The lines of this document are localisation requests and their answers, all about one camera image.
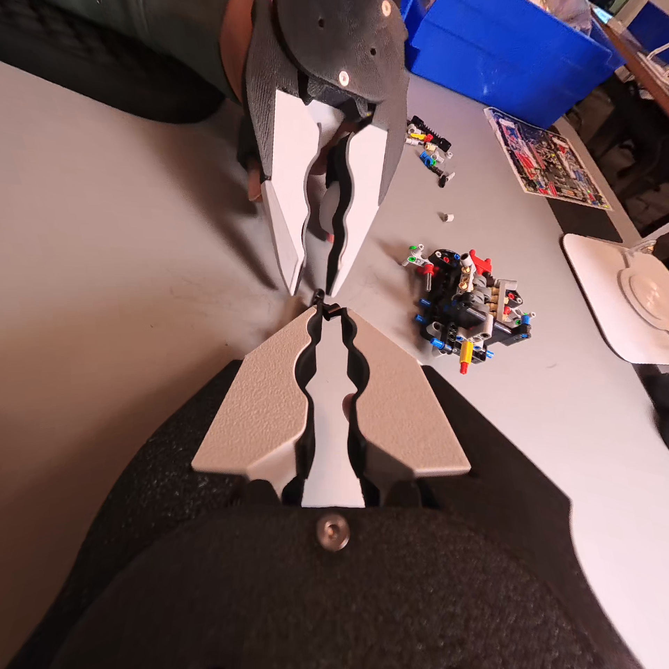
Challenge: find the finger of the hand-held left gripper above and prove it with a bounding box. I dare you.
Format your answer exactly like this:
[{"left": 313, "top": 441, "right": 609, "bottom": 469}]
[
  {"left": 260, "top": 88, "right": 321, "bottom": 297},
  {"left": 324, "top": 122, "right": 389, "bottom": 299}
]

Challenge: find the white stand base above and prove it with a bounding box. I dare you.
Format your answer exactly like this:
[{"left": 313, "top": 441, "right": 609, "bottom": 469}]
[{"left": 562, "top": 232, "right": 669, "bottom": 365}]

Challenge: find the dark textured cloth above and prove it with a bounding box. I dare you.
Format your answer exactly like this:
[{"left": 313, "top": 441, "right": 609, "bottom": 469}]
[{"left": 0, "top": 0, "right": 226, "bottom": 124}]

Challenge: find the person's left hand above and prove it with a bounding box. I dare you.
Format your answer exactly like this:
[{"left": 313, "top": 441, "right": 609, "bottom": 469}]
[{"left": 236, "top": 119, "right": 265, "bottom": 203}]

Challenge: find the black lego assembly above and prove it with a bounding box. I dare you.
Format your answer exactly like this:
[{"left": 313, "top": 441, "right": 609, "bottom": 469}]
[{"left": 402, "top": 243, "right": 537, "bottom": 375}]

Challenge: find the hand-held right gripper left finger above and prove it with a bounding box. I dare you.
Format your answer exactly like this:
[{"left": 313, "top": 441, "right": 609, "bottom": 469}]
[{"left": 191, "top": 306, "right": 322, "bottom": 498}]

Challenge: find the black desk mat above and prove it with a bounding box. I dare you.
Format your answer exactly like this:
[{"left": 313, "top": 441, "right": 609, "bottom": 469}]
[{"left": 545, "top": 194, "right": 624, "bottom": 244}]

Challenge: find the lego instruction booklet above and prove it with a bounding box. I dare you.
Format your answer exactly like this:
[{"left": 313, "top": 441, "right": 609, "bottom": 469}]
[{"left": 483, "top": 107, "right": 613, "bottom": 211}]

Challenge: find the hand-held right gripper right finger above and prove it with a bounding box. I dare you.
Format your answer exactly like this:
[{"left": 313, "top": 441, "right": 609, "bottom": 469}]
[{"left": 339, "top": 307, "right": 472, "bottom": 506}]

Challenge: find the pile of loose lego pieces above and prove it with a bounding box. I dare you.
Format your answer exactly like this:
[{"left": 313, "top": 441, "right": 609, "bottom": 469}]
[{"left": 405, "top": 116, "right": 456, "bottom": 188}]

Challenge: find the large blue plastic bin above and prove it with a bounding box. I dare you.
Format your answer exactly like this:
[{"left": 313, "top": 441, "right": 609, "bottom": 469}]
[{"left": 403, "top": 0, "right": 626, "bottom": 130}]

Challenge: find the person's left forearm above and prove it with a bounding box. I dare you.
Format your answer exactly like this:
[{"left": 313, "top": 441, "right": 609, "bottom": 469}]
[{"left": 47, "top": 0, "right": 258, "bottom": 105}]

